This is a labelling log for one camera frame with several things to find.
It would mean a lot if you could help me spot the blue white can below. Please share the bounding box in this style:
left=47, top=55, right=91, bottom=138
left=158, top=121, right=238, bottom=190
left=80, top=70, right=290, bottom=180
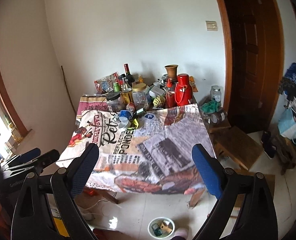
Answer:
left=119, top=110, right=132, bottom=127

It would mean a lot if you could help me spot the dark green small bottle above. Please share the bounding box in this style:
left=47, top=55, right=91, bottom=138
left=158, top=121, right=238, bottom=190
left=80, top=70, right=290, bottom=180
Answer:
left=134, top=108, right=146, bottom=118

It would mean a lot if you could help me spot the white trash bin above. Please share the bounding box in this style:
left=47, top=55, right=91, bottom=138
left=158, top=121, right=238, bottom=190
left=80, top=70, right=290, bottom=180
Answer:
left=147, top=217, right=175, bottom=239

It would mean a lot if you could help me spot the wooden table leg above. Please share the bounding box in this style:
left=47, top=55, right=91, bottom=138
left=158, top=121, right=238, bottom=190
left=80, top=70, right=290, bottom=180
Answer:
left=188, top=188, right=205, bottom=209

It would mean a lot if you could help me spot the wooden stool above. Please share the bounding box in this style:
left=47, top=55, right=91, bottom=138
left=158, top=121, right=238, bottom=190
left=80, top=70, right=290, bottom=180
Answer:
left=211, top=127, right=263, bottom=171

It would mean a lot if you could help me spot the pink right slipper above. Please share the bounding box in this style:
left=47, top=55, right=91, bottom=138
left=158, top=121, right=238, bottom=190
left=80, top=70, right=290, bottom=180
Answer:
left=171, top=228, right=189, bottom=240

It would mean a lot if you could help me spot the pink patterned bag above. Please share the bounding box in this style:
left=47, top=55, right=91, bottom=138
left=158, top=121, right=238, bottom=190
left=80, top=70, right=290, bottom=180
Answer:
left=76, top=96, right=108, bottom=120

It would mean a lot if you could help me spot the green crumpled bag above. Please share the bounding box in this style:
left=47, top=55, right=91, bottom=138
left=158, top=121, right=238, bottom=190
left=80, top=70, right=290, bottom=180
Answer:
left=201, top=100, right=221, bottom=114

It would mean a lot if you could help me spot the printed newspaper tablecloth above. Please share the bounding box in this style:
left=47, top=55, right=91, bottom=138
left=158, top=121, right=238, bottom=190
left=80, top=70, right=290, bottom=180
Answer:
left=57, top=104, right=214, bottom=194

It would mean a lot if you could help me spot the glass jar white lid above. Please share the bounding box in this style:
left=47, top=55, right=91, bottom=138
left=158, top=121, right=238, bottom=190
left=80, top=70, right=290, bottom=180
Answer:
left=210, top=86, right=221, bottom=103

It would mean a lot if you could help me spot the red thermos jug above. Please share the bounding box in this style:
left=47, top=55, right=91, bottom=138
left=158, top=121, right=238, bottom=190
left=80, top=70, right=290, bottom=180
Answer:
left=175, top=74, right=192, bottom=106

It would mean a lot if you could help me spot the red sauce squeeze bottle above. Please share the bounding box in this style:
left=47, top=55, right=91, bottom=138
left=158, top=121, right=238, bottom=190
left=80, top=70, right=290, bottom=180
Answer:
left=165, top=78, right=176, bottom=108

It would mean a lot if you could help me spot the black lid plastic jar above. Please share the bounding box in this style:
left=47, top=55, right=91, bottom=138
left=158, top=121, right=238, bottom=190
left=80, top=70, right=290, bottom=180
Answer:
left=106, top=92, right=125, bottom=113

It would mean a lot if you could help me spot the red snack packet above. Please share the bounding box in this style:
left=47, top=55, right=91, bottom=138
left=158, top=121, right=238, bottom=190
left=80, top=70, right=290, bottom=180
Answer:
left=94, top=72, right=118, bottom=94

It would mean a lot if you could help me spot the small red can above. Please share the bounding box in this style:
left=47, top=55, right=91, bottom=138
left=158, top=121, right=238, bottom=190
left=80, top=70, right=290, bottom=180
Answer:
left=126, top=102, right=136, bottom=113

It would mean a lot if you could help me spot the yellow textured ball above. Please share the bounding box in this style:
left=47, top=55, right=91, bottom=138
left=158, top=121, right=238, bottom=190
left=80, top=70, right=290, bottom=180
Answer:
left=153, top=95, right=166, bottom=109

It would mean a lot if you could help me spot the green cap bottle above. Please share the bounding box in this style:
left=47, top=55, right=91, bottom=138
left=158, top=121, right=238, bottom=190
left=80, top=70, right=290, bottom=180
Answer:
left=113, top=82, right=121, bottom=92

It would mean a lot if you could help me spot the clear glass oil bottle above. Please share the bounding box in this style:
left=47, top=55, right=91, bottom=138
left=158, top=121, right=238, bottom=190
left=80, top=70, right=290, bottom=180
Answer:
left=121, top=74, right=133, bottom=105

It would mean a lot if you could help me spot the gold lid plastic jar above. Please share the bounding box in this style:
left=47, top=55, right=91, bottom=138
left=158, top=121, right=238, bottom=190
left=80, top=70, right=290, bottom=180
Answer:
left=132, top=83, right=149, bottom=111

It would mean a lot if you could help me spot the dark wine bottle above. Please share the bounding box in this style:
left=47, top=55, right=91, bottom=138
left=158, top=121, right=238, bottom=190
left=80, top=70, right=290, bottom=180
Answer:
left=124, top=63, right=136, bottom=87

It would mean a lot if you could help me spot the brown clay vase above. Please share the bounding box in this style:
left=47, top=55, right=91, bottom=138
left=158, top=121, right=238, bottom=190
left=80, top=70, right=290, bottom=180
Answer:
left=165, top=64, right=178, bottom=82

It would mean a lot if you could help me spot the brown wooden door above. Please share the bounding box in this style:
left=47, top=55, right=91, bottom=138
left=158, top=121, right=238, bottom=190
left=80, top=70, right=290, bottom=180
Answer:
left=224, top=0, right=284, bottom=133

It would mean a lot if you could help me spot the wall light switch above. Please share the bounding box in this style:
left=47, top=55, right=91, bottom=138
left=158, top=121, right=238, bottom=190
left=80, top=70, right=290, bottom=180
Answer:
left=205, top=21, right=218, bottom=31

